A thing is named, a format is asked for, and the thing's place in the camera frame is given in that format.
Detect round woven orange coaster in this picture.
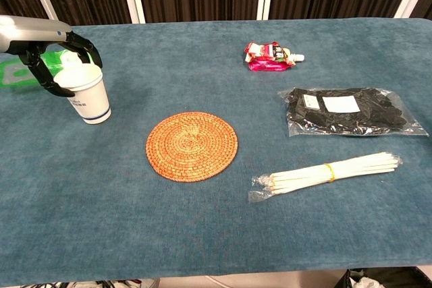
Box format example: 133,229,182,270
145,111,239,183

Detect blue velvet table cloth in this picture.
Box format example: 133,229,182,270
0,18,432,285

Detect green plastic packet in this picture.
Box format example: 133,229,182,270
0,49,94,88

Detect black plastic bag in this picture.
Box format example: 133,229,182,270
344,266,432,288

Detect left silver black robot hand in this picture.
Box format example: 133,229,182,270
0,14,103,98

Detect wrapped wooden chopsticks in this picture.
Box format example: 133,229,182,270
248,152,403,203

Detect black floor cable tangle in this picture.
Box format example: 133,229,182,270
33,279,159,288

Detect white paper cup blue stripes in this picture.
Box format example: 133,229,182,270
53,61,112,125

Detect clear bag of black items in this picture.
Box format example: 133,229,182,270
277,86,429,138

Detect red drink pouch white spout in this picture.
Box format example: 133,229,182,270
244,41,305,72

